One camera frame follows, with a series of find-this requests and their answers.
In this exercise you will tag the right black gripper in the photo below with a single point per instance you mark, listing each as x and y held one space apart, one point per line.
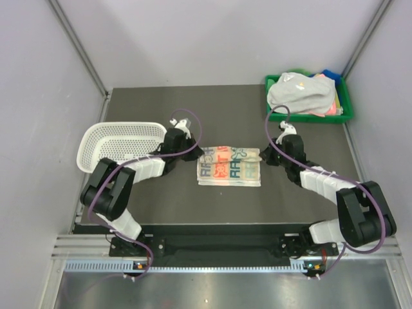
267 155

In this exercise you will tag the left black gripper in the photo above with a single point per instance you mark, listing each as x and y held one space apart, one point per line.
196 153

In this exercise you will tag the colourful rabbit print towel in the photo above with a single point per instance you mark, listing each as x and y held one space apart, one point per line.
229 166

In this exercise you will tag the grey white towel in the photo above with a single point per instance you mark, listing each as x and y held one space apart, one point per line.
301 94

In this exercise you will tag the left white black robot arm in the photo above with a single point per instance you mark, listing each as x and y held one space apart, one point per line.
109 187

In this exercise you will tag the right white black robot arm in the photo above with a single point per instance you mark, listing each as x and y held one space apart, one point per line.
363 212

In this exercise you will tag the white perforated plastic basket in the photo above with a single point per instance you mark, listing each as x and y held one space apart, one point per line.
118 141

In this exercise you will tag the pink striped towel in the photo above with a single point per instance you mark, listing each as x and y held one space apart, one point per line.
335 108

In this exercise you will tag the green plastic bin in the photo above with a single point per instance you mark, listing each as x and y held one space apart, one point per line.
344 100

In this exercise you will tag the green cloth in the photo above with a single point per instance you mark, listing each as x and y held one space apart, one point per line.
300 71

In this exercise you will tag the blue cloth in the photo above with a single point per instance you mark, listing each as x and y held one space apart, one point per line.
330 74

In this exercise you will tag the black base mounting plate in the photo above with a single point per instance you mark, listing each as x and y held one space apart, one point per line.
277 245

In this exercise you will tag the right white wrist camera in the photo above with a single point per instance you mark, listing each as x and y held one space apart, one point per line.
287 129

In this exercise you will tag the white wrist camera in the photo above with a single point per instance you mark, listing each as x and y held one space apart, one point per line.
287 129
183 124

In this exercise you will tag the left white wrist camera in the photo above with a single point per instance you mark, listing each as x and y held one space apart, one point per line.
183 124

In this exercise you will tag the grey slotted cable duct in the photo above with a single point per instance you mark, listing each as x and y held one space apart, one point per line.
130 266

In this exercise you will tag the aluminium frame rail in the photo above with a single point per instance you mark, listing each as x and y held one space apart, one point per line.
82 246

